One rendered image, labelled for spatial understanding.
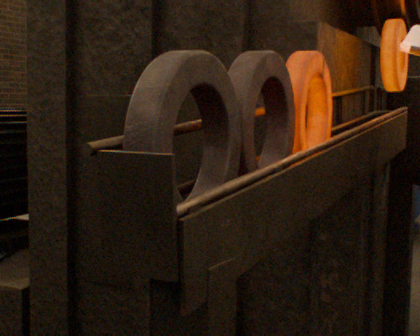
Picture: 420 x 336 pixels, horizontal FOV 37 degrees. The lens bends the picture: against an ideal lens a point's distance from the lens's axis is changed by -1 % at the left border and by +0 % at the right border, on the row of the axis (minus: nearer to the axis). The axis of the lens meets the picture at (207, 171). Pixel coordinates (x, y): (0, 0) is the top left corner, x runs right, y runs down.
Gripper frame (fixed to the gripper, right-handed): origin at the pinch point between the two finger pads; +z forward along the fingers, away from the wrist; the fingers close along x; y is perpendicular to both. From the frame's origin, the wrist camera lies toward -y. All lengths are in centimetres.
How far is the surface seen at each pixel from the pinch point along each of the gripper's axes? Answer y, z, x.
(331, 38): -2.0, 8.8, 18.5
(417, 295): -84, -17, -104
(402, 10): 8.2, 2.3, -5.8
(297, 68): -8, 0, 59
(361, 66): -6.2, 7.7, -7.4
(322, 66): -7, 0, 50
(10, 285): -82, 69, 24
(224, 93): -11, -2, 84
